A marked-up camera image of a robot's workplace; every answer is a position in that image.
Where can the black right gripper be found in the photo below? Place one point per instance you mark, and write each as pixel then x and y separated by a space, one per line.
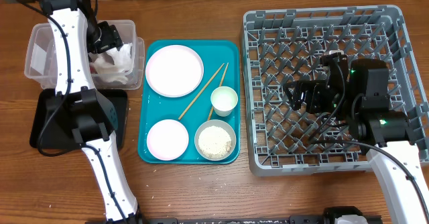
pixel 314 89

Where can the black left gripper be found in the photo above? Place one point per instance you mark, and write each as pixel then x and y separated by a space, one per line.
pixel 112 37

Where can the white napkin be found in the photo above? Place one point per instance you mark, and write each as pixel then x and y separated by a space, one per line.
pixel 112 63

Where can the large white plate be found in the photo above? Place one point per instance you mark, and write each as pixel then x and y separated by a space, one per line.
pixel 174 71

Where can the white paper cup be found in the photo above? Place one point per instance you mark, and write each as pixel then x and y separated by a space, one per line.
pixel 224 100

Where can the wooden chopstick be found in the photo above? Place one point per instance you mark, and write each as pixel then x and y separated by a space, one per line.
pixel 200 92
pixel 220 84

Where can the grey bowl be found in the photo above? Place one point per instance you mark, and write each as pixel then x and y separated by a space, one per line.
pixel 218 123

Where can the small white plate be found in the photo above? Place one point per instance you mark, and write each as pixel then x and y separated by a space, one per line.
pixel 167 140

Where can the white rice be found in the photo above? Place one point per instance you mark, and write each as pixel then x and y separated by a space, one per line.
pixel 214 142

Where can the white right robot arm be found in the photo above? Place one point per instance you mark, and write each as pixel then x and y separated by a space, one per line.
pixel 356 92

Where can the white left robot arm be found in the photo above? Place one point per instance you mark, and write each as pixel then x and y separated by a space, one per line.
pixel 79 117

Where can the grey dishwasher rack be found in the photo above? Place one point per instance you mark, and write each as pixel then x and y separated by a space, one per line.
pixel 283 46

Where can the clear plastic bin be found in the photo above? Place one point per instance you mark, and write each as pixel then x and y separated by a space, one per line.
pixel 41 66

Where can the black rectangular tray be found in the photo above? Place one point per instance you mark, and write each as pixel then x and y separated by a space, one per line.
pixel 40 130

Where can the teal serving tray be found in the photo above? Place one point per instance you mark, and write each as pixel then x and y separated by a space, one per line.
pixel 155 107

